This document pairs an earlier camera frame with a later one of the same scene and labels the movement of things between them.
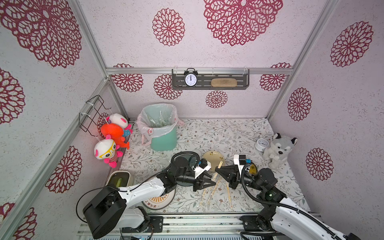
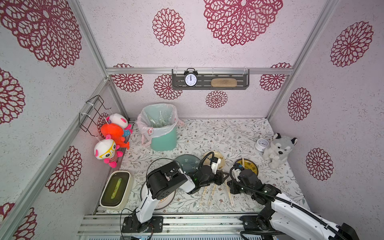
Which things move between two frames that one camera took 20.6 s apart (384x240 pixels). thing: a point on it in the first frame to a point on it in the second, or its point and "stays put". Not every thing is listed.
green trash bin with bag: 158,123 stays put
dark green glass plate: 188,157 stays put
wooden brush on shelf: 223,82 stays put
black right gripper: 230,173 to 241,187
